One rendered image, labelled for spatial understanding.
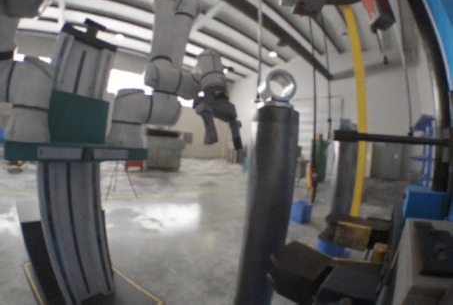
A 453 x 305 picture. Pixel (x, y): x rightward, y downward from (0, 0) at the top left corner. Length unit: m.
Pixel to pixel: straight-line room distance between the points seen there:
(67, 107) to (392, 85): 12.02
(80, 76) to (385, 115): 11.55
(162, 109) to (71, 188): 0.61
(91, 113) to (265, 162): 0.80
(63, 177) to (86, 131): 0.26
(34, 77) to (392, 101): 11.86
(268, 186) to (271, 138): 0.19
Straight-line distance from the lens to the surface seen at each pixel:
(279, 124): 0.77
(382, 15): 0.98
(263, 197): 0.79
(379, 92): 11.81
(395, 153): 10.79
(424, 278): 0.25
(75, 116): 0.93
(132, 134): 0.90
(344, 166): 2.00
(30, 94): 0.73
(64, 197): 1.06
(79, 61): 1.06
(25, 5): 0.22
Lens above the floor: 1.31
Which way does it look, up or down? 3 degrees up
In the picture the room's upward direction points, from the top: 4 degrees clockwise
